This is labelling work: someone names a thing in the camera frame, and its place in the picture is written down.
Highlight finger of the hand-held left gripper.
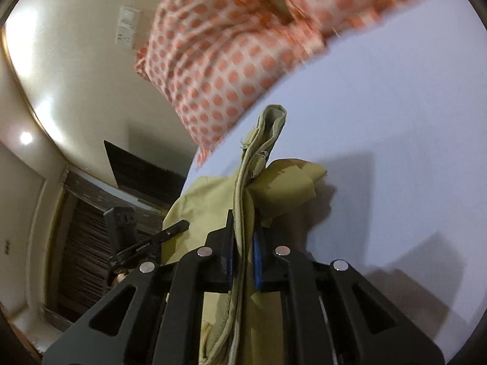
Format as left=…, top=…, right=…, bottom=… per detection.
left=151, top=220, right=190, bottom=247

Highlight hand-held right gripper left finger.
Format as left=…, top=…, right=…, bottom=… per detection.
left=41, top=210, right=240, bottom=365

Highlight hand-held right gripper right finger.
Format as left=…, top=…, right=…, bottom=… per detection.
left=253, top=227, right=447, bottom=365

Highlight olive green pants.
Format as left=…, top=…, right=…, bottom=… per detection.
left=161, top=104, right=328, bottom=365

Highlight striped wooden cabinet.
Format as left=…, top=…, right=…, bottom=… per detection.
left=53, top=171, right=170, bottom=316

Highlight dark flat screen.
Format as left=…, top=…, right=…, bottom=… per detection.
left=103, top=140, right=188, bottom=203

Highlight white bed sheet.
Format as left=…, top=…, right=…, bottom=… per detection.
left=183, top=0, right=487, bottom=365

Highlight white wall switch panel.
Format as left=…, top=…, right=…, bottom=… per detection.
left=114, top=5, right=142, bottom=48

